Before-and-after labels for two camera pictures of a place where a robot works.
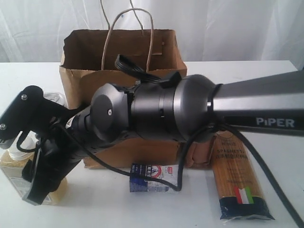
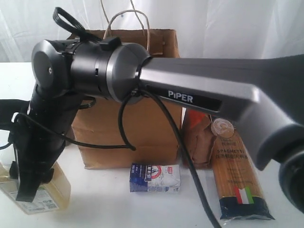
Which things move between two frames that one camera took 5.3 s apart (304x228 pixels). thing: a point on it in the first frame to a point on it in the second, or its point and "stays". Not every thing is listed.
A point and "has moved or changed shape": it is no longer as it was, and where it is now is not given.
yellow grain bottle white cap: x=12 y=163 has moved or changed shape
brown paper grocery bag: x=88 y=63 to x=144 y=126
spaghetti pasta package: x=236 y=180 stays
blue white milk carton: x=167 y=172 stays
